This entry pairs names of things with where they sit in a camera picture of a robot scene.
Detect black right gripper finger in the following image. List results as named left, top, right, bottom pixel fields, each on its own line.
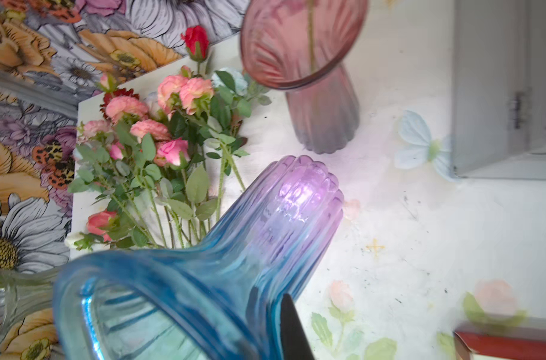
left=280, top=294, right=314, bottom=360

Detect blue purple glass vase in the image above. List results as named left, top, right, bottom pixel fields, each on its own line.
left=52, top=156, right=344, bottom=359

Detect clear glass vase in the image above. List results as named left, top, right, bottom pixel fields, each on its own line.
left=0, top=267, right=61, bottom=336

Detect dark pink glass vase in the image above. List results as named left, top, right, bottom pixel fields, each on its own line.
left=240, top=0, right=370, bottom=154

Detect red small box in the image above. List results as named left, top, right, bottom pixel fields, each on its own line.
left=453, top=328, right=546, bottom=360

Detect pink flower stems on table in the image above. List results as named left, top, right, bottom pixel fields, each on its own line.
left=65, top=26, right=271, bottom=251

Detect grey metal box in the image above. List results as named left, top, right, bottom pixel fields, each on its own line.
left=451, top=1, right=546, bottom=181

